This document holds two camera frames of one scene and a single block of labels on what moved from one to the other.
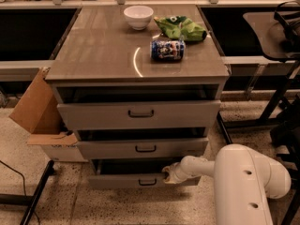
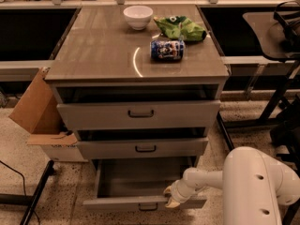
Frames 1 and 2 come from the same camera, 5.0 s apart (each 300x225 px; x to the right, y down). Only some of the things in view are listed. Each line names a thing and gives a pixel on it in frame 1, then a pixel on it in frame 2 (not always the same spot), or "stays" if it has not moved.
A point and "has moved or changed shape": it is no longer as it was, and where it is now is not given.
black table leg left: (29, 201) stays
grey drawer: (145, 148) stays
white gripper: (178, 173) -> (178, 193)
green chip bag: (181, 27) stays
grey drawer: (141, 114) stays
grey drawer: (133, 172) has moved or changed shape
